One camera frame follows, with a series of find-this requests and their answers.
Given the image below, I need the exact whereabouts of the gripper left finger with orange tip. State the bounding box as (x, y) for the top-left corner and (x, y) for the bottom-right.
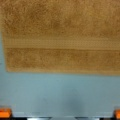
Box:
(0, 107), (12, 118)

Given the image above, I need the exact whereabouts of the gripper right finger with orange tip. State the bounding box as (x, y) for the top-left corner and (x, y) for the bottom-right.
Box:
(114, 109), (120, 120)

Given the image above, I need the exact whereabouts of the orange-brown terry towel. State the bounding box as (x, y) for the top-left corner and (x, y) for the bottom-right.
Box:
(0, 0), (120, 74)

